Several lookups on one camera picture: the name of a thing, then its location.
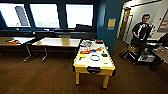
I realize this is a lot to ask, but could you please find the black wheeled cart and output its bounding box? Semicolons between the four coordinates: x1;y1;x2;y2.
128;41;164;66

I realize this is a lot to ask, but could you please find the red black device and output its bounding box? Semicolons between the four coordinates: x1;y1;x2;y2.
95;39;105;44

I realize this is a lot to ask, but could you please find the black cushion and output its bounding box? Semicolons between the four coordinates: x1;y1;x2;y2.
74;23;94;33

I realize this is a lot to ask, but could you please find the yellow table tennis paddle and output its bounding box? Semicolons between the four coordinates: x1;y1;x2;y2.
78;53;87;60

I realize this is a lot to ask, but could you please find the dark window bench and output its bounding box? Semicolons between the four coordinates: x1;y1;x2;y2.
0;29;98;40

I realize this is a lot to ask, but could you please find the orange black object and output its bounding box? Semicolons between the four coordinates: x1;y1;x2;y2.
7;39;21;45

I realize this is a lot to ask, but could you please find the long wooden table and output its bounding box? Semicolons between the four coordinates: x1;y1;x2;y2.
0;36;36;63
32;37;82;62

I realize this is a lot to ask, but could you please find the black monitor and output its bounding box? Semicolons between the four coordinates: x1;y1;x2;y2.
157;32;168;46

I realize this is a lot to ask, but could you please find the green table tennis paddle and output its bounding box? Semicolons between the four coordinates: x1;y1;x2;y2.
101;51;109;58

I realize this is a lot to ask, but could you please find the yellow wall sign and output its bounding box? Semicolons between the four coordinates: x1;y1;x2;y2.
107;18;117;30

